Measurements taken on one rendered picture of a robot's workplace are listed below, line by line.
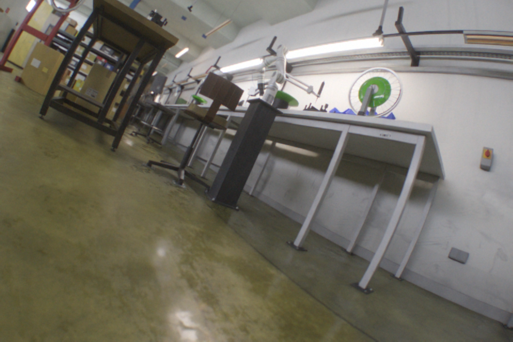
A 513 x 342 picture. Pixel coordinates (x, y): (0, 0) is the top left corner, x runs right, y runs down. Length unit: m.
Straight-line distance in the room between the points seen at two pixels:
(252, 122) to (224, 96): 0.30
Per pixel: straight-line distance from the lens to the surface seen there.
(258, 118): 1.80
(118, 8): 1.80
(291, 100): 2.11
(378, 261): 1.28
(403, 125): 1.37
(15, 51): 7.92
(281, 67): 2.10
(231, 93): 1.89
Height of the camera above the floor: 0.35
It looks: 5 degrees up
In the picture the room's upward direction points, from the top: 24 degrees clockwise
